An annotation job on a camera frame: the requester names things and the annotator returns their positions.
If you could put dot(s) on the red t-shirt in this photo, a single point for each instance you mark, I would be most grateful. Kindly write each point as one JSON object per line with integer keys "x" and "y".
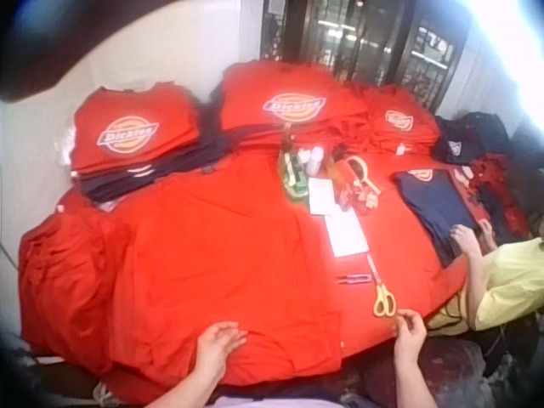
{"x": 221, "y": 255}

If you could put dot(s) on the person's left hand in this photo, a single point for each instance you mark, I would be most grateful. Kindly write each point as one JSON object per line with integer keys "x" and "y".
{"x": 214, "y": 348}

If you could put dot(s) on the person's right fingers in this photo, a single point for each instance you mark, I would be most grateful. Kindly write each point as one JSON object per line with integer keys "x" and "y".
{"x": 406, "y": 321}

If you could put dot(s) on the pile of red t-shirts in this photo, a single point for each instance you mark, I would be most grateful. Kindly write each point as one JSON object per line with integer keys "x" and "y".
{"x": 64, "y": 276}

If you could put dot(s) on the white paper sheet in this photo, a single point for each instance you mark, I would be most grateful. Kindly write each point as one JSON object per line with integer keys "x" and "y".
{"x": 321, "y": 196}
{"x": 346, "y": 234}

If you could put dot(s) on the heap of paper tags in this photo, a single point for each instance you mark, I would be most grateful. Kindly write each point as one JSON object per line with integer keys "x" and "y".
{"x": 361, "y": 197}

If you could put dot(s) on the stack of navy t-shirts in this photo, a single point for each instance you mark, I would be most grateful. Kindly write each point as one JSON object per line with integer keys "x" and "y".
{"x": 140, "y": 178}

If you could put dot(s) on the person's right hand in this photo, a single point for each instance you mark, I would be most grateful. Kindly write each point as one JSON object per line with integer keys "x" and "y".
{"x": 410, "y": 340}

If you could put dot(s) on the person's left fingers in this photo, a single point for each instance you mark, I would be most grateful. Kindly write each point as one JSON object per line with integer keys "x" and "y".
{"x": 231, "y": 333}

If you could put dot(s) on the stack of red logo t-shirts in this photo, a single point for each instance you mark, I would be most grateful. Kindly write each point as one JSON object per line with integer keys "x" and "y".
{"x": 399, "y": 123}
{"x": 132, "y": 127}
{"x": 293, "y": 102}

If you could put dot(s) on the black metal gate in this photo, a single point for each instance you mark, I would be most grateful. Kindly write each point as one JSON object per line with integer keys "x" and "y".
{"x": 365, "y": 42}

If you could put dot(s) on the heap of dark clothes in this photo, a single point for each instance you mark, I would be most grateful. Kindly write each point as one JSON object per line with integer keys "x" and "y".
{"x": 484, "y": 144}

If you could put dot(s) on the white bottle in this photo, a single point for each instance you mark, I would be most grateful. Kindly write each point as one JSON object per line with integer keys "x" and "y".
{"x": 318, "y": 160}
{"x": 304, "y": 159}

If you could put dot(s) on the navy logo t-shirt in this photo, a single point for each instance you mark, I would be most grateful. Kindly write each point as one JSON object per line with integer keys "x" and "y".
{"x": 433, "y": 208}

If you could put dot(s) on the green tape dispenser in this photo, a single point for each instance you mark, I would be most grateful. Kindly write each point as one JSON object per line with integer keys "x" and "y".
{"x": 292, "y": 176}

